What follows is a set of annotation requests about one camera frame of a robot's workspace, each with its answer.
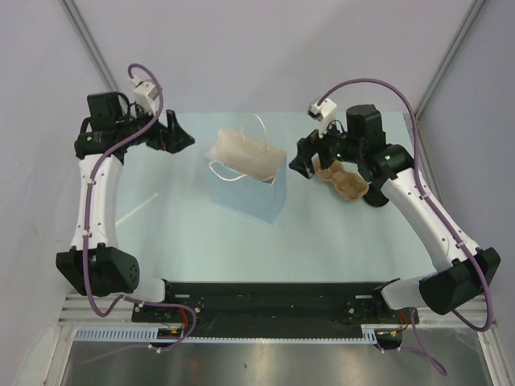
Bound aluminium frame rail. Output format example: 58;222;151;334
58;0;120;92

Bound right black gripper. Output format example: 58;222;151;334
289;113;364;179

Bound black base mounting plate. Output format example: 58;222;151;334
132;281;422;339

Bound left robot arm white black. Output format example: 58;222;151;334
56;92;195;322

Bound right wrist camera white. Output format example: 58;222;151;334
307;98;337;138

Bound light blue table mat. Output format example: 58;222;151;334
115;112;434;282

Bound white straw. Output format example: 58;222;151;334
115;192;159;227

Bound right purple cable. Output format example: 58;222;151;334
317;78;496;377

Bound purple cable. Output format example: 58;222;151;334
317;78;496;377
83;63;198;355

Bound white slotted cable duct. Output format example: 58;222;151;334
75;326;159;342

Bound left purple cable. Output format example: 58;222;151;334
83;63;198;355

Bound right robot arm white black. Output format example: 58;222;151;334
290;99;501;322

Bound light blue paper bag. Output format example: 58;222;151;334
205;113;286;224

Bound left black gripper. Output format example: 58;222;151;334
118;101;195;154

